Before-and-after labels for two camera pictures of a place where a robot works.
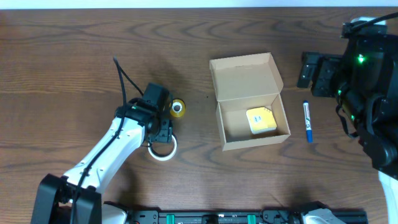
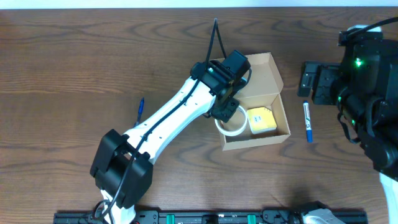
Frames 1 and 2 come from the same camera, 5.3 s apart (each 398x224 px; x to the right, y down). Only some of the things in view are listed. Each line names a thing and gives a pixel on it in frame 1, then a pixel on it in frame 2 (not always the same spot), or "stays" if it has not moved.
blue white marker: x=308 y=122 stays
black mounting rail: x=268 y=216 stays
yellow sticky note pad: x=260 y=119 stays
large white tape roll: x=163 y=157 to x=230 y=134
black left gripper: x=165 y=132 to x=226 y=109
